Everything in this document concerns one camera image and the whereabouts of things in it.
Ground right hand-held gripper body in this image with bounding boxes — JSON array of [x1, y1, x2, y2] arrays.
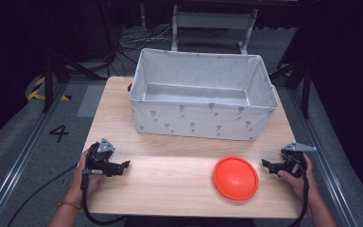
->
[[275, 141, 318, 176]]

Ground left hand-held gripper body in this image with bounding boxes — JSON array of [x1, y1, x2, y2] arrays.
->
[[84, 137, 121, 178]]

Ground red round plastic disc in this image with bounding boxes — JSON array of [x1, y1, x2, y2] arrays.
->
[[212, 155, 260, 201]]

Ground white fabric storage box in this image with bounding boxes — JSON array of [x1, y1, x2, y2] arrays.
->
[[128, 47, 280, 142]]

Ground person's right hand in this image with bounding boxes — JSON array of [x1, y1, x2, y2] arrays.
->
[[277, 153, 317, 201]]

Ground person's left hand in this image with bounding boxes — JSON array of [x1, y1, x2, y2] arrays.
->
[[66, 149, 104, 203]]

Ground black tripod stand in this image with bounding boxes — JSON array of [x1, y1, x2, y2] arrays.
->
[[268, 58, 314, 120], [41, 51, 109, 114]]

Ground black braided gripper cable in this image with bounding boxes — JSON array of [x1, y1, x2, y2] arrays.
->
[[291, 157, 310, 227]]

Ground metal floor rail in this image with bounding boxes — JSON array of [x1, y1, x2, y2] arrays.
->
[[287, 89, 360, 227], [0, 82, 71, 227]]

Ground thick black gripper cable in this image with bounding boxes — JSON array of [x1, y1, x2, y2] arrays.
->
[[80, 172, 128, 227]]

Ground orange string bracelet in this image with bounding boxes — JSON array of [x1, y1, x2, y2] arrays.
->
[[55, 201, 82, 211]]

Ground thin black cable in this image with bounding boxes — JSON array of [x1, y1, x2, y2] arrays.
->
[[5, 162, 80, 227]]

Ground tangle of floor cables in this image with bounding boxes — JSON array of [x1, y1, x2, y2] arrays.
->
[[116, 24, 175, 65]]

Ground grey metal frame stand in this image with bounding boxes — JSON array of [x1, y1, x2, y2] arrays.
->
[[170, 4, 260, 56]]

